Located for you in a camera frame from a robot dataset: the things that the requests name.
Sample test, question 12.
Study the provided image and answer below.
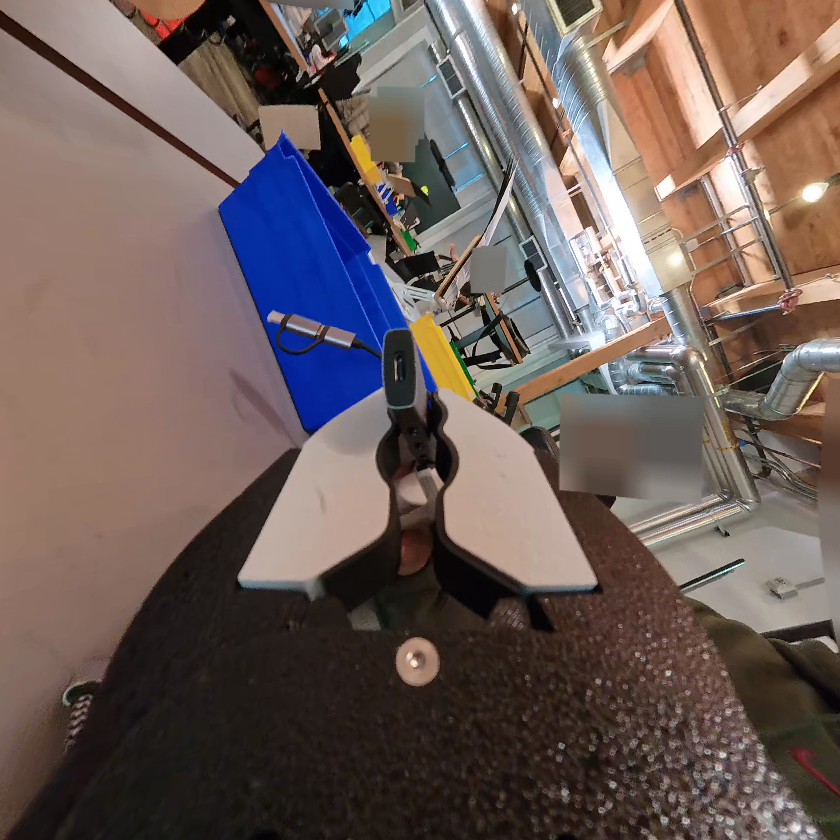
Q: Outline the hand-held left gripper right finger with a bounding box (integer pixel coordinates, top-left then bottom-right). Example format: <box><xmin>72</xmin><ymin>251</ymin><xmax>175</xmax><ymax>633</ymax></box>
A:
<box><xmin>430</xmin><ymin>390</ymin><xmax>599</xmax><ymax>619</ymax></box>

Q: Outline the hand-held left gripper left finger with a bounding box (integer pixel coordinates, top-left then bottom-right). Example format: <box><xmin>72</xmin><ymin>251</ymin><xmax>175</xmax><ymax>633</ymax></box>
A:
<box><xmin>238</xmin><ymin>387</ymin><xmax>403</xmax><ymax>599</ymax></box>

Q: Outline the black hub cable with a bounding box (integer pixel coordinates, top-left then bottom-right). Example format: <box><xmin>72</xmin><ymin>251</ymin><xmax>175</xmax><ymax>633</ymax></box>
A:
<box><xmin>268</xmin><ymin>310</ymin><xmax>385</xmax><ymax>361</ymax></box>

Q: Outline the yellow plastic bin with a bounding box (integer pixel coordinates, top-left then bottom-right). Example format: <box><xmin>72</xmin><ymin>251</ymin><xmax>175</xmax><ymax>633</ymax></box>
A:
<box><xmin>350</xmin><ymin>134</ymin><xmax>383</xmax><ymax>186</ymax></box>
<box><xmin>409</xmin><ymin>311</ymin><xmax>479</xmax><ymax>403</ymax></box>

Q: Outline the black rod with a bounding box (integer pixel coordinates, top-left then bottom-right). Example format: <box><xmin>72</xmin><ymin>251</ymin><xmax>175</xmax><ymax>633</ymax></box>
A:
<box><xmin>681</xmin><ymin>558</ymin><xmax>746</xmax><ymax>593</ymax></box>

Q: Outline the large blue plastic bin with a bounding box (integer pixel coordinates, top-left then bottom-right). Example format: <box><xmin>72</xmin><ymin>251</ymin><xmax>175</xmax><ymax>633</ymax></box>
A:
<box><xmin>218</xmin><ymin>130</ymin><xmax>437</xmax><ymax>435</ymax></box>

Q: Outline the insulated silver pipe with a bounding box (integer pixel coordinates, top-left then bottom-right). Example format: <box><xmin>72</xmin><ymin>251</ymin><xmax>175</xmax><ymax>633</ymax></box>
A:
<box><xmin>722</xmin><ymin>338</ymin><xmax>840</xmax><ymax>421</ymax></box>

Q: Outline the black-white braided cable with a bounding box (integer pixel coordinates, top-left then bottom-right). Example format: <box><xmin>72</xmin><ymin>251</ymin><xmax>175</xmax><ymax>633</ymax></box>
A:
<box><xmin>61</xmin><ymin>679</ymin><xmax>101</xmax><ymax>759</ymax></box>

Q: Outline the silver ventilation duct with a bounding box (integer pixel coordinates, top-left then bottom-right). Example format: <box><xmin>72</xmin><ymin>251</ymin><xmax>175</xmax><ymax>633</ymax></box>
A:
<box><xmin>427</xmin><ymin>0</ymin><xmax>578</xmax><ymax>336</ymax></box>
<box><xmin>538</xmin><ymin>0</ymin><xmax>664</xmax><ymax>290</ymax></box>

